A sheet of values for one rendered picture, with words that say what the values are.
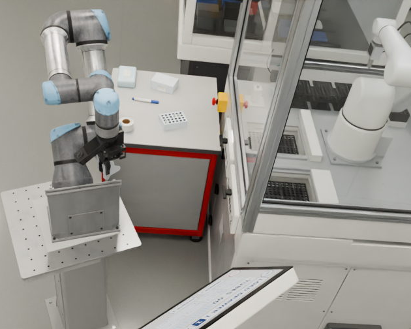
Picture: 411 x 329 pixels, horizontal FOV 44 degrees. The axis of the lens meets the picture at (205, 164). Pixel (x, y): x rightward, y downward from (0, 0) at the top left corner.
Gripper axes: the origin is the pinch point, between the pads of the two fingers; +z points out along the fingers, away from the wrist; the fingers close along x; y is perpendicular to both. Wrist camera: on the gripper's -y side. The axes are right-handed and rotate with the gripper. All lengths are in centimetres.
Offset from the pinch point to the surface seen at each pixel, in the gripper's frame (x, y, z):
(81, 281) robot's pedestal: -2, -12, 62
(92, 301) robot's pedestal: -4, -8, 80
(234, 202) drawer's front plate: -22, 44, 15
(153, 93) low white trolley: 71, 61, 39
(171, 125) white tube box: 42, 54, 34
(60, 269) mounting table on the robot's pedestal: -10.6, -22.0, 30.9
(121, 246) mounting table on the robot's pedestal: -11.7, 2.0, 31.1
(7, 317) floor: 21, -43, 108
